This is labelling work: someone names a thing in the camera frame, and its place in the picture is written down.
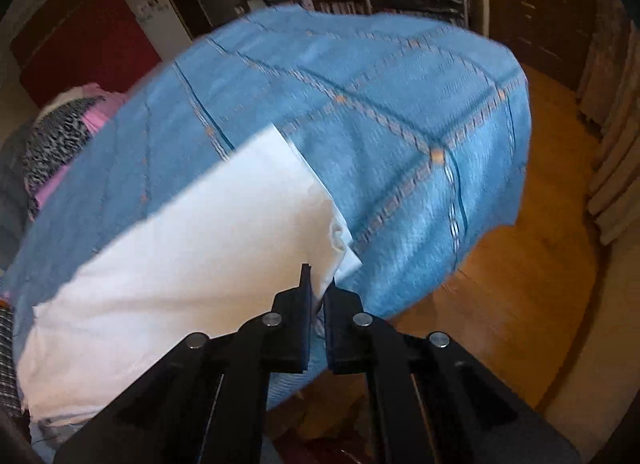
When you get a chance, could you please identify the pink cloth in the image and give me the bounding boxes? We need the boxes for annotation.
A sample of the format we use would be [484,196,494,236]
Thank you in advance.
[35,84,131,209]

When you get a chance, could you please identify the white pants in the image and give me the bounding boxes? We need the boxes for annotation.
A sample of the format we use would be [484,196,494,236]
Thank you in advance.
[15,123,363,427]

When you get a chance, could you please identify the blue checked bedspread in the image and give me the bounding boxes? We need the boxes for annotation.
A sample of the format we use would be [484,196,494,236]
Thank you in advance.
[0,6,532,412]

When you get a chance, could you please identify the beige curtain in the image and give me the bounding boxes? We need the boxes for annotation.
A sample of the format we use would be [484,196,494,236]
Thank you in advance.
[575,0,640,245]

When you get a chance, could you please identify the red wall panel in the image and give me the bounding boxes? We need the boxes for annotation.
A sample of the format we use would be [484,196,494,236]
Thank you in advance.
[10,0,163,109]

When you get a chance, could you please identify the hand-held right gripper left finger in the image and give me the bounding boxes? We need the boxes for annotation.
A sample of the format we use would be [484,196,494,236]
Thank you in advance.
[52,264,313,464]

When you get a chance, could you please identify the leopard print cloth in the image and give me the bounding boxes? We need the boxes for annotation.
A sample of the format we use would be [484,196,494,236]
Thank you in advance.
[22,96,103,219]

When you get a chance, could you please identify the brown wooden wardrobe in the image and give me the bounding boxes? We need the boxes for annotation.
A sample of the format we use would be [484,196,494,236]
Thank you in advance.
[487,0,601,89]

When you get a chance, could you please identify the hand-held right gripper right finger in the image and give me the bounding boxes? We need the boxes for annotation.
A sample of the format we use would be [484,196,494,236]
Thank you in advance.
[322,288,583,464]

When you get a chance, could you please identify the small wall sticker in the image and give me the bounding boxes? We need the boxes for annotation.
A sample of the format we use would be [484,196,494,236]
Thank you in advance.
[137,0,171,19]

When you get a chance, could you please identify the grey folded blanket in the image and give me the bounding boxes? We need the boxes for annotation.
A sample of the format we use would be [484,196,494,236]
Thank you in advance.
[0,119,38,245]

